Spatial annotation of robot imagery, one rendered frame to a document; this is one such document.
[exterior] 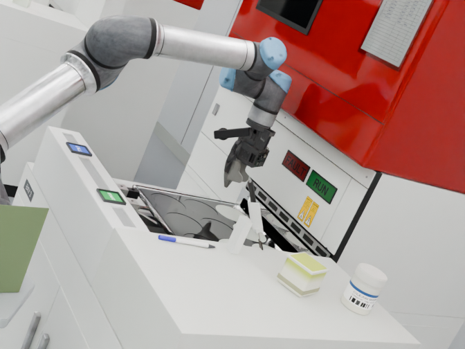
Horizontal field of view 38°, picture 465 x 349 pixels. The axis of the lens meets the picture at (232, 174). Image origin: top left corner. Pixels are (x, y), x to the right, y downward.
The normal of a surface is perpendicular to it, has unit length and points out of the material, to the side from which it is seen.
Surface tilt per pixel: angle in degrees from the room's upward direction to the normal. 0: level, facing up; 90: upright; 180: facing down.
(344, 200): 90
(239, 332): 0
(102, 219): 90
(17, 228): 90
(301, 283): 90
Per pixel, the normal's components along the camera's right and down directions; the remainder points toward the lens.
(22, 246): 0.58, 0.47
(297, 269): -0.60, -0.01
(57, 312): -0.80, -0.18
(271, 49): 0.47, -0.30
